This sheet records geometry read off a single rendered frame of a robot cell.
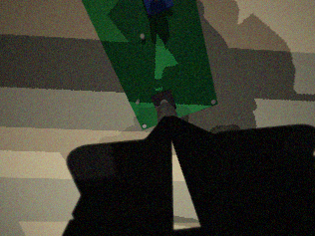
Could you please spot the green circuit board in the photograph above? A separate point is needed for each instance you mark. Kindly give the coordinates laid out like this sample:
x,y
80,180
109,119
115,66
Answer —
x,y
157,50

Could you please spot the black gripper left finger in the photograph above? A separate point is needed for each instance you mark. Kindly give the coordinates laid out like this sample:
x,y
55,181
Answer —
x,y
129,161

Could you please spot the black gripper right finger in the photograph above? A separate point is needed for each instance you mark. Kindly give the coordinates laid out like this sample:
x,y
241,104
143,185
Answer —
x,y
204,157

